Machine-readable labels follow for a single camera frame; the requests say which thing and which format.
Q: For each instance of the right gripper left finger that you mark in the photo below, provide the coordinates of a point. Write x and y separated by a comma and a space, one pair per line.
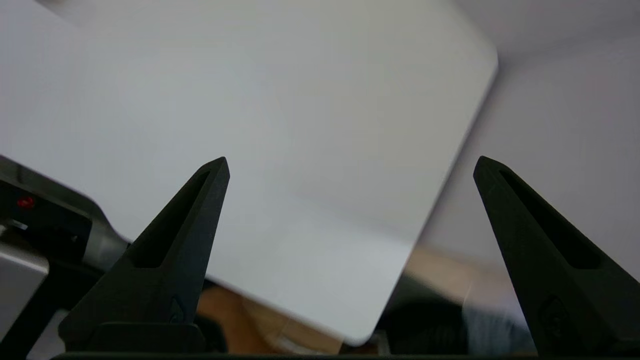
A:
162, 267

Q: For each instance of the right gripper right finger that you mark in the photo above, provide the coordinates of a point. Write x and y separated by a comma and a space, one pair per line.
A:
565, 290

